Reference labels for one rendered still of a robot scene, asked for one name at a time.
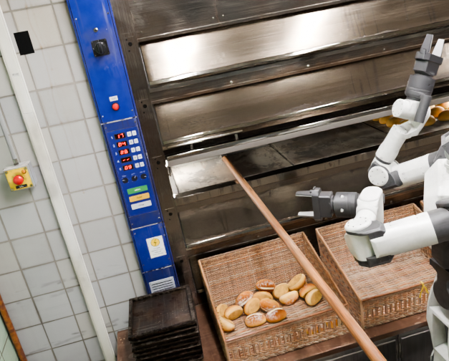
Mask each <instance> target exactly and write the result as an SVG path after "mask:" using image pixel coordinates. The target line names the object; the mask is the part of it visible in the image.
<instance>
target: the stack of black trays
mask: <svg viewBox="0 0 449 361"><path fill-rule="evenodd" d="M128 340H129V341H130V344H132V352H133V357H135V361H201V360H202V358H204V356H203V348H202V344H201V336H200V331H199V326H198V318H197V313H196V309H195V305H194V300H193V294H192V291H191V290H190V287H189V284H187V285H183V286H180V287H175V288H172V289H166V290H163V291H160V292H155V293H152V294H146V295H143V296H140V297H135V298H132V299H129V317H128Z"/></svg>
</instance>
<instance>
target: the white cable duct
mask: <svg viewBox="0 0 449 361"><path fill-rule="evenodd" d="M0 50H1V54H2V57H3V59H4V63H5V65H6V69H7V72H8V74H9V77H10V80H11V83H12V86H13V88H14V92H15V95H16V98H17V101H18V103H19V107H20V110H21V113H22V115H23V118H24V121H25V124H26V128H27V130H28V133H29V137H30V139H31V142H32V145H33V148H34V152H35V153H36V156H37V160H38V162H39V166H40V168H41V171H42V175H43V177H44V181H45V183H46V186H47V190H48V192H49V195H50V198H51V200H52V204H53V206H54V210H55V213H56V215H57V219H58V222H59V225H60V228H61V230H62V233H63V236H64V240H65V242H66V245H67V248H68V251H69V255H70V257H71V260H72V263H73V266H74V269H75V271H76V274H77V278H78V280H79V284H80V286H81V289H82V293H83V295H84V298H85V301H86V304H87V308H88V310H89V312H90V316H91V318H92V322H93V325H94V327H95V331H96V333H97V337H98V340H99V342H100V346H101V348H102V351H103V354H104V356H105V360H106V361H117V360H116V357H115V353H114V351H113V348H112V345H111V342H110V338H109V335H108V333H107V329H106V326H105V323H104V320H103V318H102V314H101V311H100V308H99V305H98V303H97V299H96V296H95V293H94V289H93V287H92V283H91V281H90V277H89V274H88V272H87V268H86V266H85V262H84V259H83V257H82V253H81V251H80V248H79V244H78V241H77V237H76V235H75V232H74V229H73V226H72V222H71V220H70V217H69V214H68V211H67V207H66V205H65V202H64V199H63V195H62V192H61V189H60V187H59V183H58V180H57V177H56V174H55V172H54V168H53V165H52V162H51V159H50V157H49V153H48V150H47V146H46V143H45V141H44V137H43V135H42V131H41V128H40V126H39V122H38V119H37V116H36V113H35V111H34V107H33V104H32V100H31V98H30V95H29V91H28V89H27V86H26V82H25V80H24V76H23V74H22V71H21V67H20V65H19V61H18V59H17V55H16V52H15V49H14V45H13V43H12V40H11V37H10V34H9V30H8V28H7V25H6V22H5V19H4V15H3V13H2V10H1V6H0Z"/></svg>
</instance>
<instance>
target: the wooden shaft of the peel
mask: <svg viewBox="0 0 449 361"><path fill-rule="evenodd" d="M222 160H223V162H224V163H225V164H226V165H227V166H228V168H229V169H230V171H231V172H232V174H233V175H234V176H235V177H236V179H237V180H238V182H239V183H240V184H241V186H242V187H243V189H244V190H245V191H246V192H247V194H248V195H249V196H250V198H251V200H252V201H253V202H254V203H255V204H256V206H257V207H258V209H259V210H260V212H261V213H262V214H263V215H264V217H265V218H266V220H267V221H268V222H269V223H270V225H271V226H272V228H273V229H274V230H275V232H276V233H277V234H278V236H279V237H280V239H281V240H282V241H283V242H284V244H285V245H286V247H287V248H288V250H290V252H291V253H292V255H293V256H294V258H295V259H296V260H297V261H298V263H299V264H300V266H301V267H302V269H303V270H304V271H305V272H306V274H307V275H308V277H309V278H310V279H311V280H312V282H313V283H314V285H315V286H316V288H317V289H318V290H319V291H320V293H321V294H322V296H323V297H324V298H325V299H326V301H327V302H328V304H329V305H330V307H331V308H332V309H333V310H334V312H335V313H336V315H337V316H338V318H340V320H341V321H342V323H343V324H344V325H345V327H346V328H347V329H348V331H349V332H350V334H351V335H352V336H353V338H354V339H355V340H356V341H357V343H358V345H359V346H360V347H361V348H362V350H363V351H364V353H365V354H366V355H367V356H368V358H369V359H370V361H387V360H386V359H385V358H384V356H383V355H382V353H381V352H380V351H379V350H378V349H377V348H376V346H375V345H374V343H373V342H372V341H371V339H370V338H369V337H368V336H367V335H366V333H365V332H364V331H363V329H362V328H361V327H360V326H359V325H358V323H357V322H356V321H355V319H354V318H353V316H352V315H351V314H350V313H349V312H348V311H347V309H346V308H345V306H344V305H343V304H342V303H341V302H340V300H339V299H338V298H337V296H336V295H335V294H334V292H333V291H332V290H331V289H330V288H329V286H328V285H327V283H326V282H325V281H324V280H323V278H322V277H321V276H320V275H319V273H318V272H317V270H316V269H315V268H314V267H313V266H312V265H311V263H310V262H309V260H308V259H307V258H306V257H305V255H304V254H303V253H302V252H301V250H300V249H299V248H298V246H297V245H296V244H295V243H294V242H293V240H292V239H291V238H290V236H289V235H288V233H287V232H285V230H284V229H283V228H282V226H281V225H280V223H279V222H278V221H277V220H276V219H275V217H274V216H273V215H272V213H271V212H270V211H269V209H268V208H267V207H266V206H265V205H264V203H263V202H262V201H261V199H260V198H259V197H258V196H257V195H256V193H255V192H254V190H253V189H252V188H251V186H250V185H249V184H248V183H247V182H246V180H245V179H244V178H243V176H242V175H241V174H240V173H239V171H238V170H237V169H236V167H235V166H234V165H233V163H232V162H231V161H230V160H229V159H228V157H227V156H223V157H222Z"/></svg>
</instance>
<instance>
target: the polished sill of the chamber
mask: <svg viewBox="0 0 449 361"><path fill-rule="evenodd" d="M448 131H449V128H446V129H443V130H438V131H434V132H431V133H425V134H422V135H417V136H414V137H411V138H408V139H406V140H405V142H404V143H403V144H402V147H401V148H400V150H399V152H400V151H404V150H409V149H412V148H417V147H420V146H424V145H429V144H432V143H438V142H441V136H442V135H444V134H446V133H447V132H448ZM379 147H380V145H376V146H372V147H369V148H363V149H360V150H355V151H352V152H348V153H342V154H339V155H334V156H331V157H328V158H322V159H318V160H313V161H310V162H307V163H302V164H298V165H293V166H289V167H286V168H281V169H277V170H272V171H269V172H265V173H260V174H257V175H251V176H248V177H245V178H244V179H245V180H246V182H247V183H248V184H249V185H250V186H251V187H252V188H254V187H257V186H262V185H266V184H270V183H275V182H278V181H283V180H286V179H290V178H295V177H298V176H301V175H306V174H310V173H315V172H319V171H322V170H327V169H330V168H336V167H339V166H342V165H347V164H350V163H356V162H360V161H363V160H368V159H371V158H375V155H376V152H377V150H378V148H379ZM242 190H244V189H243V187H242V186H241V184H240V183H239V182H238V180H237V179H236V180H230V181H227V182H224V183H219V184H215V185H212V186H206V187H203V188H198V189H195V190H191V191H186V192H182V193H177V194H174V195H173V197H174V200H175V206H181V205H185V204H188V203H193V202H196V201H202V200H205V199H208V198H213V197H216V196H222V195H226V194H229V193H234V192H237V191H242Z"/></svg>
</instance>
